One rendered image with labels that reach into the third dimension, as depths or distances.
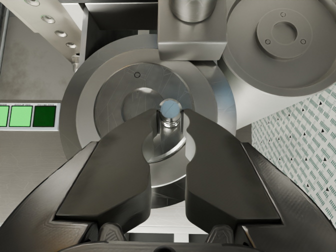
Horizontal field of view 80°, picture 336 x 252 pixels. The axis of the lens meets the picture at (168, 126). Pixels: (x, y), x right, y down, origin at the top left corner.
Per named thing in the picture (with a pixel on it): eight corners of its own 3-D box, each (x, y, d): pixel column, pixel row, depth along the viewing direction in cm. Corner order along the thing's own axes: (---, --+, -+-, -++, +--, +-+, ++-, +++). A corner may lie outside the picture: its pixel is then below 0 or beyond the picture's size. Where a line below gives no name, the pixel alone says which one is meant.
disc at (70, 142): (233, 32, 18) (241, 211, 15) (231, 36, 18) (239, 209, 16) (66, 33, 18) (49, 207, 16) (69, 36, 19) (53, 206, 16)
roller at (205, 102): (216, 47, 17) (220, 189, 15) (190, 113, 43) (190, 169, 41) (80, 47, 17) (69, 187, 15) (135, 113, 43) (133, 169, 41)
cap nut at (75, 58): (83, 55, 51) (81, 71, 50) (89, 61, 55) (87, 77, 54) (68, 55, 51) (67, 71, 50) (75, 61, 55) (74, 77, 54)
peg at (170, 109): (166, 93, 12) (186, 105, 12) (167, 105, 15) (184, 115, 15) (153, 112, 12) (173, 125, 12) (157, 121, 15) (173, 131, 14)
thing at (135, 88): (114, 49, 16) (208, 78, 15) (121, 61, 17) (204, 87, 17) (76, 141, 14) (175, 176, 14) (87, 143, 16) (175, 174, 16)
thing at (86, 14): (97, -102, 21) (84, 66, 18) (137, 35, 44) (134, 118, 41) (92, -102, 21) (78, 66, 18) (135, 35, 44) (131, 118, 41)
